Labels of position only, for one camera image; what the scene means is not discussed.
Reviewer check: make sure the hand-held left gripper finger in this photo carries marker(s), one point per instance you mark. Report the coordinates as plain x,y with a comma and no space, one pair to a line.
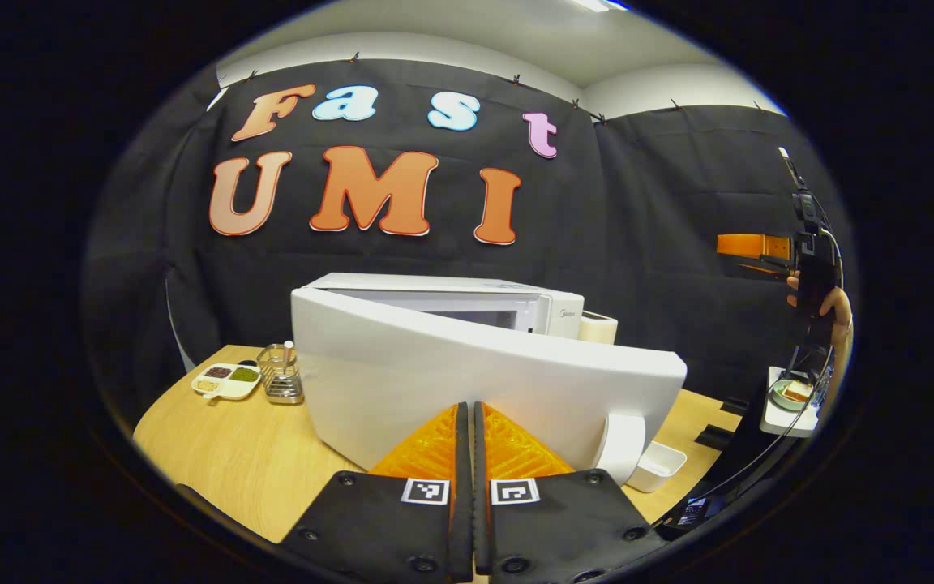
481,535
462,535

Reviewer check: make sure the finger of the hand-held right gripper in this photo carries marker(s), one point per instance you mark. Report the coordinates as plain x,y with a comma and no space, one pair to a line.
751,246
771,268

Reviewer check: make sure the white microwave oven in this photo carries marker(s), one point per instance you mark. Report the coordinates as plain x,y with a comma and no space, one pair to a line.
434,365

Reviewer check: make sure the toast slice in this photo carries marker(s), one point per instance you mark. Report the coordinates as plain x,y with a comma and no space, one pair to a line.
798,391

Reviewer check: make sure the green bowl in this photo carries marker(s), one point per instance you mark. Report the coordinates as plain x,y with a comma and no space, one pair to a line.
781,399

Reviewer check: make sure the black block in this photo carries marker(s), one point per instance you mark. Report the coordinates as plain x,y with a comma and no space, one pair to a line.
736,405
714,438

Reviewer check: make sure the white side stand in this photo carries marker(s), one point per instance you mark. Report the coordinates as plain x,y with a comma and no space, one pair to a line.
783,422

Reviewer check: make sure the cream white toaster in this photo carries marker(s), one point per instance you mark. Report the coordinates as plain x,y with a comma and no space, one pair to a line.
599,328

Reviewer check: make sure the white rectangular tray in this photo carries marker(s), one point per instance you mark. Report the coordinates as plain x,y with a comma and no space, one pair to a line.
656,469

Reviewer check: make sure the black device with screen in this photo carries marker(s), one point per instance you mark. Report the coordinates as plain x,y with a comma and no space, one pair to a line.
692,515

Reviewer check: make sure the metal mesh utensil holder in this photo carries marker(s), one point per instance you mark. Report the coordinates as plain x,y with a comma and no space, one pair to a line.
280,380

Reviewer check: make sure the white divided dish with beans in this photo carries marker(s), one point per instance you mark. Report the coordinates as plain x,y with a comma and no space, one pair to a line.
226,381

